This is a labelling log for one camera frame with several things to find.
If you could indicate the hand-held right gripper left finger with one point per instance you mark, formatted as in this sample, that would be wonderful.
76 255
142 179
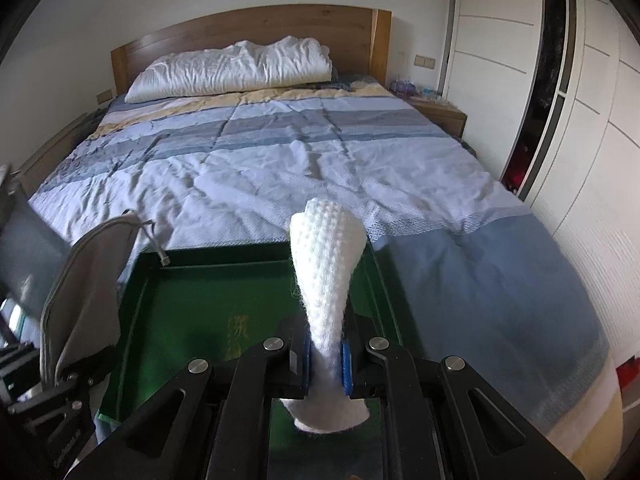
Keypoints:
300 365

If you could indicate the white pillow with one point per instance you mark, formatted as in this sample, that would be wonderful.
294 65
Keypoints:
235 67

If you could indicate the wooden nightstand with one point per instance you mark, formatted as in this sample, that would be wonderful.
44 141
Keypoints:
440 112

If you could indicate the wooden headboard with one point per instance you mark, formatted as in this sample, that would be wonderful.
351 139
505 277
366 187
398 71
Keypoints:
200 30

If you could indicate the white sliding wardrobe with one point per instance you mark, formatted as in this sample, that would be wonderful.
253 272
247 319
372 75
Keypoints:
575 110

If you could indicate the wall socket plate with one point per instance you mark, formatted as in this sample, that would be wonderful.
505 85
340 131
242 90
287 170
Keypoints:
104 95

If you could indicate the purple items on nightstand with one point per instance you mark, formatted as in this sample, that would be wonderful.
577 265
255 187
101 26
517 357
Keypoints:
403 86

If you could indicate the wall switch plate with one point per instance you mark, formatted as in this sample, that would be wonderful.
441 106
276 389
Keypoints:
425 61

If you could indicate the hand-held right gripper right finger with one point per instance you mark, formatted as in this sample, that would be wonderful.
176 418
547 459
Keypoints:
346 367

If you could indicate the green plastic tray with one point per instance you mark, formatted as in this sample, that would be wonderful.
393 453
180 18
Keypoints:
200 310

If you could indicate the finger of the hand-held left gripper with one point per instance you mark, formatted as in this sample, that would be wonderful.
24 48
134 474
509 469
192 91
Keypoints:
60 425

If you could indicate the red item in wardrobe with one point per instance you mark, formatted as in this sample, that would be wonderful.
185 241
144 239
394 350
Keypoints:
520 170

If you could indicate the white knitted sock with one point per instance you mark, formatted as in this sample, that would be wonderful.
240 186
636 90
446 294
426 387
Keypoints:
322 260

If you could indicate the striped blue bed blanket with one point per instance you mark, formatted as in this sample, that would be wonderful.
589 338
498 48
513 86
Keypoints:
350 160

